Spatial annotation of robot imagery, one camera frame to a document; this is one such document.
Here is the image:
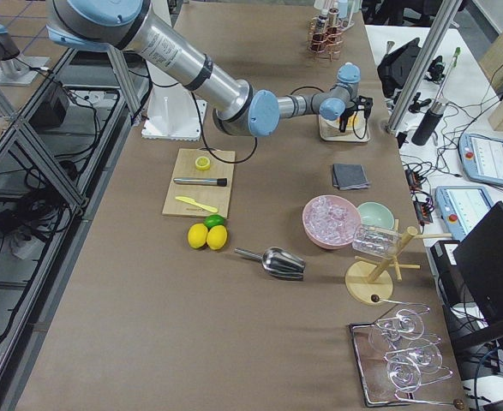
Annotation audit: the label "green lime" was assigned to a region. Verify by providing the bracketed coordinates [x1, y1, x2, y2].
[203, 214, 225, 229]

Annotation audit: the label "far teach pendant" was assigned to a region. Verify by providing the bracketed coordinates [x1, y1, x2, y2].
[458, 133, 503, 187]

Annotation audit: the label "aluminium frame post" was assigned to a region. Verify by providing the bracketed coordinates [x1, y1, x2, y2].
[386, 0, 463, 134]

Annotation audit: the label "near teach pendant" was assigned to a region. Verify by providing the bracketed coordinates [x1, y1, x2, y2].
[434, 186, 494, 241]

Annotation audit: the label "yellow plastic knife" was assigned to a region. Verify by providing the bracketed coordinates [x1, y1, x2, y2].
[175, 196, 219, 213]

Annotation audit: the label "yellow lemon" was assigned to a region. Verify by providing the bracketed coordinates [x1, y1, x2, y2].
[207, 225, 228, 250]
[187, 223, 209, 249]

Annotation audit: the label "black water bottle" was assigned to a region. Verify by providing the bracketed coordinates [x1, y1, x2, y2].
[411, 101, 446, 146]

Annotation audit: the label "pink bowl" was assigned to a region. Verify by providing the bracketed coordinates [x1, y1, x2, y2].
[301, 194, 362, 250]

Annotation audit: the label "cream rabbit tray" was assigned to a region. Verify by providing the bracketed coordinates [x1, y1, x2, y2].
[317, 113, 370, 143]

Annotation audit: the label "clear glass on stand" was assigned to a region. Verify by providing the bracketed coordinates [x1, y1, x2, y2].
[352, 225, 400, 258]

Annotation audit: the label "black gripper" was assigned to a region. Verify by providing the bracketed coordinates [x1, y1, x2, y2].
[338, 95, 373, 133]

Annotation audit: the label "wire glass holder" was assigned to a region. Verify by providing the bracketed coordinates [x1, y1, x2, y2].
[374, 300, 465, 410]

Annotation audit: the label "clear plastic ice cubes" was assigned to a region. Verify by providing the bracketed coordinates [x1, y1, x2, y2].
[305, 196, 358, 247]

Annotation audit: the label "steel muddler black tip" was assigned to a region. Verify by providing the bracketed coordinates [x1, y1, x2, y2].
[173, 177, 228, 187]

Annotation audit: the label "teach pendant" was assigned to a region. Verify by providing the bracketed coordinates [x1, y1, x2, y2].
[458, 133, 503, 187]
[434, 186, 494, 241]

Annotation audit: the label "steel ice scoop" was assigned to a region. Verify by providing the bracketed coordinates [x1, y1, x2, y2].
[235, 247, 306, 281]

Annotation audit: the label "grey folded cloth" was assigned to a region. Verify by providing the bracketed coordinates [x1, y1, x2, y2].
[332, 164, 370, 190]

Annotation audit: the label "bamboo cutting board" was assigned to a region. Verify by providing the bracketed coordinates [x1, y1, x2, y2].
[162, 148, 235, 217]

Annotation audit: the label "mint green bowl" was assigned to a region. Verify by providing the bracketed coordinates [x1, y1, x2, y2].
[357, 201, 395, 229]

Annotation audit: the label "yellow lemon lower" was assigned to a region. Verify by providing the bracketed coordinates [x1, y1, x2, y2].
[207, 225, 228, 250]

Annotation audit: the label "tea bottle in rack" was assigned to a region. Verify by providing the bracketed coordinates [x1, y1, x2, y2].
[326, 7, 339, 36]

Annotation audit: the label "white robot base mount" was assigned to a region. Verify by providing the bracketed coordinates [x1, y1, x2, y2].
[141, 0, 203, 141]

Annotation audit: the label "clear wine glass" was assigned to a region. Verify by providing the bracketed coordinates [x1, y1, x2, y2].
[384, 343, 443, 393]
[368, 309, 425, 351]

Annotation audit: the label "yellow lemon upper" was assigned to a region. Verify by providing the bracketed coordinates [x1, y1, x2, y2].
[187, 223, 209, 249]

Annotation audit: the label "lemon half slice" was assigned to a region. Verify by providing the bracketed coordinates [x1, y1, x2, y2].
[195, 156, 211, 171]

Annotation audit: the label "black computer monitor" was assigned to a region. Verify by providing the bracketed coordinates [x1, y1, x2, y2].
[454, 201, 503, 323]

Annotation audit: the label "clear wine glass lower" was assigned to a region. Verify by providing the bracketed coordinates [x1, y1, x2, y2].
[384, 343, 443, 393]

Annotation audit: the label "copper wire bottle rack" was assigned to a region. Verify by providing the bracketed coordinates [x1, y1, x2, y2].
[306, 16, 344, 62]

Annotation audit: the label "wooden cup tree stand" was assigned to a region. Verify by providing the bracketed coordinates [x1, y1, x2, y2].
[344, 226, 452, 305]

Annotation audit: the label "clear wine glass upper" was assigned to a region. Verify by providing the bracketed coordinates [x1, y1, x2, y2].
[368, 309, 425, 351]

